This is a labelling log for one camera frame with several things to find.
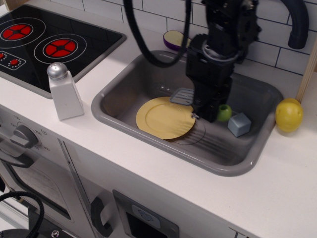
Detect light blue toy cube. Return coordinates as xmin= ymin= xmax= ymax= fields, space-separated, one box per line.
xmin=227 ymin=113 xmax=252 ymax=137

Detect dark grey cabinet handle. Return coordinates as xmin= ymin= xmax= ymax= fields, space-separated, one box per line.
xmin=90 ymin=197 xmax=113 ymax=238

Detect purple toy eggplant half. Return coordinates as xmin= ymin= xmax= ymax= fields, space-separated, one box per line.
xmin=163 ymin=30 xmax=184 ymax=52

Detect yellow toy plate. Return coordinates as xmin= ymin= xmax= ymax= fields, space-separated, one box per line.
xmin=136 ymin=97 xmax=196 ymax=140

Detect grey dishwasher control panel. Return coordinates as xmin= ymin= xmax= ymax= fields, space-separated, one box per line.
xmin=112 ymin=190 xmax=180 ymax=238

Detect green handled grey spatula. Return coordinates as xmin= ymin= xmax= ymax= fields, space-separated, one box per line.
xmin=169 ymin=87 xmax=233 ymax=122

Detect black toy faucet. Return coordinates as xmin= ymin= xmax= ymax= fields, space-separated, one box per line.
xmin=281 ymin=0 xmax=309 ymax=50

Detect grey oven knob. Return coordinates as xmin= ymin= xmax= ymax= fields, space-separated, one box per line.
xmin=10 ymin=125 xmax=39 ymax=149

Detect wooden side post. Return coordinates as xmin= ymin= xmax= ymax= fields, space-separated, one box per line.
xmin=296 ymin=39 xmax=317 ymax=103

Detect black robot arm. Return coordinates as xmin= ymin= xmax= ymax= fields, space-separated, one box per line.
xmin=186 ymin=0 xmax=261 ymax=122

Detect yellow toy lemon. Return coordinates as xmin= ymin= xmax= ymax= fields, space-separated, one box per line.
xmin=275 ymin=98 xmax=304 ymax=132

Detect grey plastic sink basin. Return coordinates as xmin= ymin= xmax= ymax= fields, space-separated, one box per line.
xmin=91 ymin=56 xmax=283 ymax=177

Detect black toy stovetop red burners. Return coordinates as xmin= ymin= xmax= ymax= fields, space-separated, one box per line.
xmin=0 ymin=4 xmax=126 ymax=99

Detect white salt shaker silver cap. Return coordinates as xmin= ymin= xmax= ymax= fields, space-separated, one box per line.
xmin=47 ymin=62 xmax=84 ymax=120

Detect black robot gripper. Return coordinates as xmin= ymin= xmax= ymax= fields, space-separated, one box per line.
xmin=186 ymin=34 xmax=234 ymax=122

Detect black braided cable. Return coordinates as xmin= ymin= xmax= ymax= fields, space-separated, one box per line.
xmin=0 ymin=190 xmax=45 ymax=238

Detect grey oven door handle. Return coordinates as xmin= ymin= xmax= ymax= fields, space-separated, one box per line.
xmin=0 ymin=139 xmax=34 ymax=168

